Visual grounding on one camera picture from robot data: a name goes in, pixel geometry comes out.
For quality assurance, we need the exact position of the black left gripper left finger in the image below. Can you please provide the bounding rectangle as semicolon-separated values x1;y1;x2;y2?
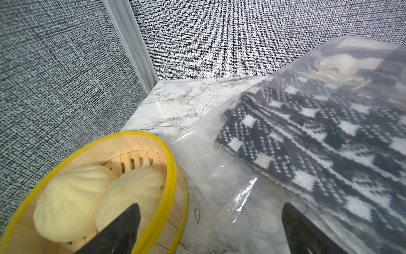
76;203;141;254

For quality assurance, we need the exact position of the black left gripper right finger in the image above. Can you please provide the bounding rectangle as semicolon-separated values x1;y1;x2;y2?
282;203;346;254

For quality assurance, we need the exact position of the yellow-rimmed bamboo steamer basket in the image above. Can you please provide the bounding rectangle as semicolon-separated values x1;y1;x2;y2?
1;131;188;254

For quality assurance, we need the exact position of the clear plastic vacuum bag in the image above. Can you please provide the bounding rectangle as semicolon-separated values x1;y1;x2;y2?
169;53;406;254

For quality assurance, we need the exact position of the right white steamed bun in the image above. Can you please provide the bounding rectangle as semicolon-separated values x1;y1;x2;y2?
96;168;166;239

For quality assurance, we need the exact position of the left white steamed bun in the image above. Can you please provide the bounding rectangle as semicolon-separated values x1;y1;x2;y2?
33;165;117;242

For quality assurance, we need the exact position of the cream grey plaid scarf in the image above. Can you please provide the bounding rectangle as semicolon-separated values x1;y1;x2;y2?
299;37;406;107

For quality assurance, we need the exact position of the black white knitted scarf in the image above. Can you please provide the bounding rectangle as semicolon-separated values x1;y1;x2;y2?
215;71;406;248

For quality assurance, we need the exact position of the white steamed bun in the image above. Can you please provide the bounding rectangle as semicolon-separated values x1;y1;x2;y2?
33;165;117;242
96;168;166;239

